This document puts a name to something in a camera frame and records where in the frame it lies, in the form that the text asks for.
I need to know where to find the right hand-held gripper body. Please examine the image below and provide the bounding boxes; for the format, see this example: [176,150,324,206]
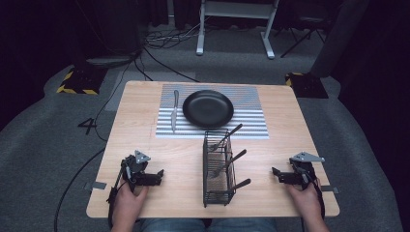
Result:
[289,151,326,189]

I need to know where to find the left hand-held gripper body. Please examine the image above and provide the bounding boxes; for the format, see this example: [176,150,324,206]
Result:
[120,150,152,193]

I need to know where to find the person's right hand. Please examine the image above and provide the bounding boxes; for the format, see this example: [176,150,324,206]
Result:
[287,183,323,220]

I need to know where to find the person's left hand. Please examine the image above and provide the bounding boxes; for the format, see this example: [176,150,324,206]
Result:
[112,184,150,224]

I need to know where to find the black utensils in rack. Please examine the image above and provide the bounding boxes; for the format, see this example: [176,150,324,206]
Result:
[211,149,248,180]

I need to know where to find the grey striped placemat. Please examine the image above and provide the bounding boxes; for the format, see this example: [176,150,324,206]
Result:
[155,83,270,140]

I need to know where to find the silver table knife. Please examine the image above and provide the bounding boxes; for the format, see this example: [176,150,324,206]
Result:
[170,89,181,134]

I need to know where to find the person's blue jeans legs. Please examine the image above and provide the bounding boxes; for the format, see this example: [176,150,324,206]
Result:
[138,217,278,232]

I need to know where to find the black round plate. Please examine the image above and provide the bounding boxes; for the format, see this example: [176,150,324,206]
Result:
[182,89,235,130]

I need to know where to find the yellow-black striped base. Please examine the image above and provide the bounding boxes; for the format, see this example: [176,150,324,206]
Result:
[56,65,109,96]
[284,72,330,100]

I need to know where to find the black round stand base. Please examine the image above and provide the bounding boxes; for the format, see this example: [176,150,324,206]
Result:
[84,47,143,70]

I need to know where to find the black tripod stand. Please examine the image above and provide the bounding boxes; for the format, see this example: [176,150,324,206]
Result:
[279,14,327,59]

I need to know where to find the right hand-held gripper cable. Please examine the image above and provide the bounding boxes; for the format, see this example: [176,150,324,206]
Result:
[307,172,326,223]

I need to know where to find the hand-held gripper cable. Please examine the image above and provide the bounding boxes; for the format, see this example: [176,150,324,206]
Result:
[106,160,129,230]
[307,172,326,223]

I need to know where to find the left hand-held gripper cable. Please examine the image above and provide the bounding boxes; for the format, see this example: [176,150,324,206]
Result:
[106,160,129,230]

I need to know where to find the black-handled metal utensil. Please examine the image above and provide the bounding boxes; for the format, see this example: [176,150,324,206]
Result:
[209,178,252,196]

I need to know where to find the black wire cutlery basket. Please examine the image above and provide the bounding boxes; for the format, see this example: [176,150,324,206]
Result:
[202,129,238,209]

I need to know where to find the long black floor cable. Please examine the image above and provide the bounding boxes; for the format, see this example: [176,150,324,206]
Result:
[53,147,106,232]

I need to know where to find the thin black floor cable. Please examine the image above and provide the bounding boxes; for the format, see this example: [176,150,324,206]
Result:
[93,61,132,143]

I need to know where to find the bundle of floor cables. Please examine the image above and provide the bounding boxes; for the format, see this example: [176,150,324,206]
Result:
[141,17,202,83]

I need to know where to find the grey padded post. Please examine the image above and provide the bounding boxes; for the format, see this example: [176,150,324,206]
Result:
[309,0,370,78]

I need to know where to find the white desk frame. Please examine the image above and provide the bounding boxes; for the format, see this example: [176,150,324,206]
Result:
[195,0,280,60]

